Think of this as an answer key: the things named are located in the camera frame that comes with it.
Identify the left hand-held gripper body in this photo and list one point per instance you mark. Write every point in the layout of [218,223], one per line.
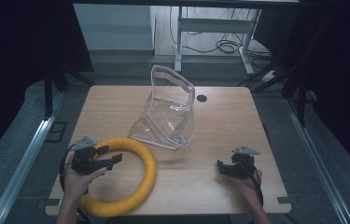
[84,158]

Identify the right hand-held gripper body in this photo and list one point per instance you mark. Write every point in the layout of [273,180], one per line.
[244,163]

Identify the clear plastic zipper bag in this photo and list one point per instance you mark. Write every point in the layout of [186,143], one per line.
[166,115]

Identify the person's right hand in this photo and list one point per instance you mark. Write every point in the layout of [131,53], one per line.
[253,188]

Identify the person's left hand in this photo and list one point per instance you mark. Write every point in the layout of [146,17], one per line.
[76,185]

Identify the dark floor plate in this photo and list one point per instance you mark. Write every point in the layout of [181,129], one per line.
[56,132]

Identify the black metal stand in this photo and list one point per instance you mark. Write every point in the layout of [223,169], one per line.
[300,93]
[48,90]

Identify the white power strip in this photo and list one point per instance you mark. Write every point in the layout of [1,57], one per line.
[269,76]

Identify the black curtain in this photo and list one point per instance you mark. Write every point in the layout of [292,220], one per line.
[340,77]
[14,62]

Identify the aluminium floor rail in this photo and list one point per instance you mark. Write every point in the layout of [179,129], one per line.
[315,158]
[20,168]

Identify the white metal desk frame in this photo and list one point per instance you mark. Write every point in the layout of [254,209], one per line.
[213,25]

